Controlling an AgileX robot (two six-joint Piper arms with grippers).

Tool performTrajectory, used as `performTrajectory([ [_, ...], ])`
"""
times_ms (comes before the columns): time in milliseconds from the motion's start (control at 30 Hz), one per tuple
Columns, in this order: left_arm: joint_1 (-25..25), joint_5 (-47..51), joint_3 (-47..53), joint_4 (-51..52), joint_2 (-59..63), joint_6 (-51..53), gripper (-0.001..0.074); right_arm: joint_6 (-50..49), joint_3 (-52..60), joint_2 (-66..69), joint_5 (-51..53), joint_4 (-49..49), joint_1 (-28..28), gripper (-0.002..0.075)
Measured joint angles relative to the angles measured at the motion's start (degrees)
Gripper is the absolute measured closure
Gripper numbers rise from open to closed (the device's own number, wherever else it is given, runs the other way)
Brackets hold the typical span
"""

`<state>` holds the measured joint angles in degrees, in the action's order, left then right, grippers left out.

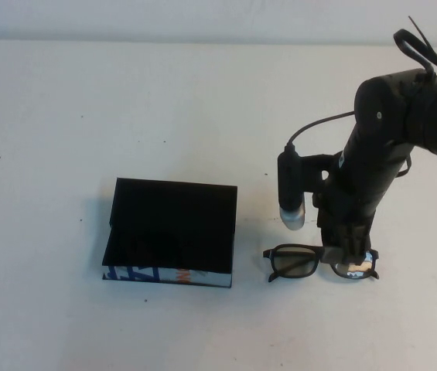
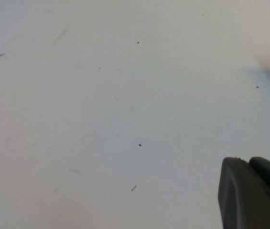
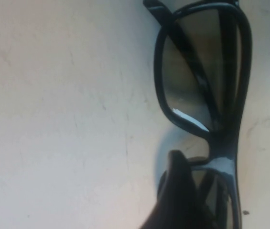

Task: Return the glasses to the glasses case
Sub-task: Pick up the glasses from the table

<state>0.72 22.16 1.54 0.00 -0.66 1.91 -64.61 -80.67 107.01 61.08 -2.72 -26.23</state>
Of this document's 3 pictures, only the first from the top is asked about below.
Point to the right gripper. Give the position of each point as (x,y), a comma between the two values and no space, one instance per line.
(365,178)

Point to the black framed glasses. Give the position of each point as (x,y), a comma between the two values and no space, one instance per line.
(291,264)

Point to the black printed glasses case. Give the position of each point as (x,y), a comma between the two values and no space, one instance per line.
(171,224)

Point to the right camera mount bracket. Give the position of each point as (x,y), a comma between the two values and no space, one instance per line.
(315,170)

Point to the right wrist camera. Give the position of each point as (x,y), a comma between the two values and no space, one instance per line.
(289,185)

